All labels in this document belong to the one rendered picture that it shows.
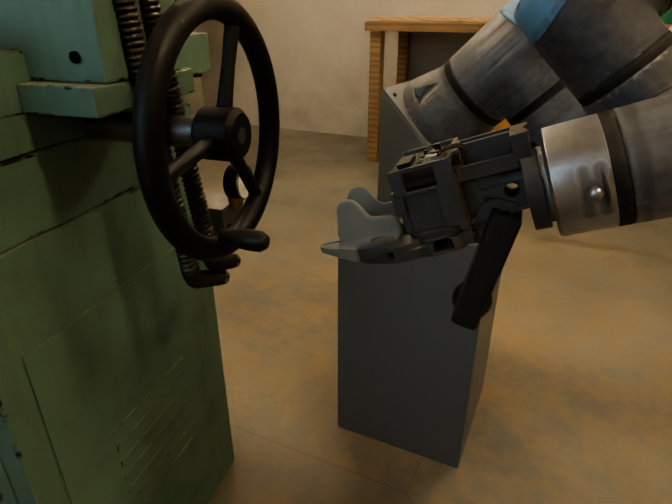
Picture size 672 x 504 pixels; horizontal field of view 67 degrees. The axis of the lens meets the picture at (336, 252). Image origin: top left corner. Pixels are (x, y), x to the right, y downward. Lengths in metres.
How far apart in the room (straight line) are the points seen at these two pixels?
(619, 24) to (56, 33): 0.52
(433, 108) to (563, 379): 0.92
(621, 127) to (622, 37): 0.12
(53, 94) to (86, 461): 0.48
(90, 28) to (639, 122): 0.48
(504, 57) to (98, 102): 0.63
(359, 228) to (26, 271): 0.37
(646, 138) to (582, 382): 1.23
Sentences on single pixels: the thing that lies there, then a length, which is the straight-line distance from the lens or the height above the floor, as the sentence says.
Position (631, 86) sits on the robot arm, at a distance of 0.52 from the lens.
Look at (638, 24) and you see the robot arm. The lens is 0.53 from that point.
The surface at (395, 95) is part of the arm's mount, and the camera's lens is 0.97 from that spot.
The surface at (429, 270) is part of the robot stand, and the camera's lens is 0.98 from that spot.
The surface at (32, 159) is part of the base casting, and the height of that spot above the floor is 0.79.
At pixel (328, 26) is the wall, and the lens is 4.11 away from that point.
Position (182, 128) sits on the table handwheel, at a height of 0.82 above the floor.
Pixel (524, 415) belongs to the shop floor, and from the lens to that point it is 1.44.
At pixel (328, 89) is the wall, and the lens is 4.15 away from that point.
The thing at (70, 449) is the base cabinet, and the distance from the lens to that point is 0.77.
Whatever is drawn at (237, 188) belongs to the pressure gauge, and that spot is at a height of 0.66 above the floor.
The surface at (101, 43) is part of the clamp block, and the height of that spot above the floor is 0.91.
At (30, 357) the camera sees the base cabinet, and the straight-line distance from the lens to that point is 0.67.
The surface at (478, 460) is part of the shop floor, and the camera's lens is 1.30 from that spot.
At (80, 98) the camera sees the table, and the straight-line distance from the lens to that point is 0.57.
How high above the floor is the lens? 0.94
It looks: 26 degrees down
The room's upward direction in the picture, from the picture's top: straight up
